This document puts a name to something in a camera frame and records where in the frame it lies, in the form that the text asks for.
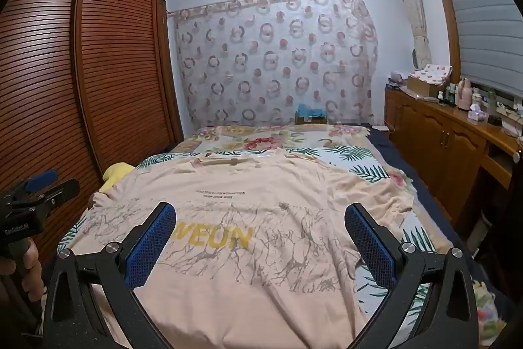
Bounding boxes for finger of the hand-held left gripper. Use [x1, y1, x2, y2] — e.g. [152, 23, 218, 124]
[8, 178, 80, 211]
[12, 169, 59, 196]

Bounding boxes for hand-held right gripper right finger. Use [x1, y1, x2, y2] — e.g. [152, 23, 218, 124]
[345, 203, 480, 349]

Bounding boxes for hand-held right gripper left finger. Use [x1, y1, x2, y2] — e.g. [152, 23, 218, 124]
[43, 202, 177, 349]

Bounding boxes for beige printed t-shirt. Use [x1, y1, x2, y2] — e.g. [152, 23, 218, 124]
[57, 148, 413, 349]

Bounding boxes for person's left hand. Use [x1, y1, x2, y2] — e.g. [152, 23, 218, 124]
[0, 238, 43, 294]

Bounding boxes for yellow plush toy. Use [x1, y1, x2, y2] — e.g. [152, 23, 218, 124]
[100, 163, 135, 192]

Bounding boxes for slatted wooden wardrobe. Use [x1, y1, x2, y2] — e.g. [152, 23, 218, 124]
[0, 0, 184, 264]

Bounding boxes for wooden sideboard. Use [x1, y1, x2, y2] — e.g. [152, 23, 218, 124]
[384, 85, 523, 227]

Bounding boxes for blue plastic item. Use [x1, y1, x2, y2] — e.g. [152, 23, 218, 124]
[295, 104, 328, 118]

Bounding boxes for cardboard box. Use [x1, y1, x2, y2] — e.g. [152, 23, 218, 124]
[406, 75, 450, 98]

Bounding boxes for cluster of cosmetic bottles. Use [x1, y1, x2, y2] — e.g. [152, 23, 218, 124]
[437, 85, 458, 104]

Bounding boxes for pink bottle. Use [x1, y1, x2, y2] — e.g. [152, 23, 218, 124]
[458, 78, 472, 110]

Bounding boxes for circle-patterned sheer curtain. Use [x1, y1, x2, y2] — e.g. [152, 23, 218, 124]
[167, 0, 379, 129]

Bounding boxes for beige window curtain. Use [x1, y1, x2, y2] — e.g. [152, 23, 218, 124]
[387, 0, 434, 72]

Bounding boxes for grey window blind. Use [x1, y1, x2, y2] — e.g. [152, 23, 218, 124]
[433, 0, 523, 96]

